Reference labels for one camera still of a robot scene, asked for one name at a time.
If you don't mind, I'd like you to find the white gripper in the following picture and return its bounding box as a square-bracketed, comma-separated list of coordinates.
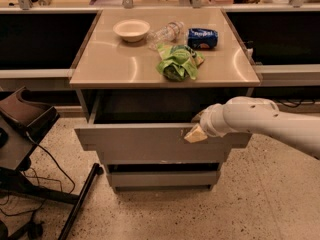
[184, 104, 233, 143]

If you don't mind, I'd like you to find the grey top drawer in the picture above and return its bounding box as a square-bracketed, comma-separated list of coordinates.
[75, 97, 251, 165]

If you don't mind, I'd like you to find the grey drawer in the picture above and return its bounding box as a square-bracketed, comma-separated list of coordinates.
[107, 171, 220, 188]
[75, 97, 251, 165]

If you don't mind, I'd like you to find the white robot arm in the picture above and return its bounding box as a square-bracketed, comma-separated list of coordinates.
[184, 96, 320, 159]

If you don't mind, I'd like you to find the grey drawer cabinet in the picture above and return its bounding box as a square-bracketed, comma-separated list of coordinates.
[70, 7, 260, 191]

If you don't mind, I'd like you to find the grey bottom drawer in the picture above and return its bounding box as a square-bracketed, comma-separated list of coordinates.
[107, 171, 220, 188]

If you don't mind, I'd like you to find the green chip bag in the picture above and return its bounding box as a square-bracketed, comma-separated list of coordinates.
[156, 44, 205, 82]

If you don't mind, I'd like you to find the blue pepsi can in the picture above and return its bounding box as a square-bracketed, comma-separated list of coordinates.
[187, 28, 218, 49]

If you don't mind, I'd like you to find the clear plastic bottle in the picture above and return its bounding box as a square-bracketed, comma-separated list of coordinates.
[146, 21, 184, 50]

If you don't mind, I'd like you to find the white bowl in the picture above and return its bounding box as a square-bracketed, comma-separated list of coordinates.
[113, 19, 150, 43]

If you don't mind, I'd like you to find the black rolling stand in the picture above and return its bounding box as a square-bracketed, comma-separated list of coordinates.
[0, 87, 103, 240]

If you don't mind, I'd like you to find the black cable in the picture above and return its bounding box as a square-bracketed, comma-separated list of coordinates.
[0, 130, 77, 218]

